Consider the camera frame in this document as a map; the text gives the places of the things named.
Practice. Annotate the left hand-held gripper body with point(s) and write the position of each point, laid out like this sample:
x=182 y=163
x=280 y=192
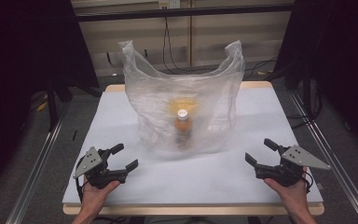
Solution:
x=90 y=161

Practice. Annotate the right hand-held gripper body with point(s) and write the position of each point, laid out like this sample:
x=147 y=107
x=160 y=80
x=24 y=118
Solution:
x=295 y=158

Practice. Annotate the orange drink bottle white cap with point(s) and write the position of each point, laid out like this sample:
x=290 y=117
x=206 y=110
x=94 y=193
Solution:
x=183 y=126

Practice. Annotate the clear plastic bag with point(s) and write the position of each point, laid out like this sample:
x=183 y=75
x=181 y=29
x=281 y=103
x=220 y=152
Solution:
x=155 y=93

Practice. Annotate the person's left hand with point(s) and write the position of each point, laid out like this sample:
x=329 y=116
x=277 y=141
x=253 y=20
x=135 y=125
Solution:
x=93 y=197

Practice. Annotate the person's right hand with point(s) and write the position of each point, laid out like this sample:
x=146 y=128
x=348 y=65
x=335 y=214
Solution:
x=293 y=196

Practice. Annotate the small black pen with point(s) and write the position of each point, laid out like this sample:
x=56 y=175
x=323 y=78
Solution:
x=74 y=134

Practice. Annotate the black metal stand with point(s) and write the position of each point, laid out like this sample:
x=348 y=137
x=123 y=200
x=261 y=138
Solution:
x=307 y=93
x=52 y=105

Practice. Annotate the yellow item in bag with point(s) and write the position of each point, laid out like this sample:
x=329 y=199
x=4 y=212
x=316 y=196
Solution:
x=183 y=103

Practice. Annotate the black curtain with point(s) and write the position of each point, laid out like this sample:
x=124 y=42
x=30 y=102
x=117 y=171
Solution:
x=18 y=62
x=345 y=62

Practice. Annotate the black horizontal bar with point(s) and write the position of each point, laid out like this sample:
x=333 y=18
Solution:
x=180 y=13

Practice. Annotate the metal floor rail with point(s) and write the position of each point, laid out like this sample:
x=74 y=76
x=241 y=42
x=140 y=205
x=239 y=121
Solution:
x=32 y=177
x=332 y=155

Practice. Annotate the wall power outlet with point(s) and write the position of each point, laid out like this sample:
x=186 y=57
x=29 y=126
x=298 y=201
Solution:
x=169 y=3

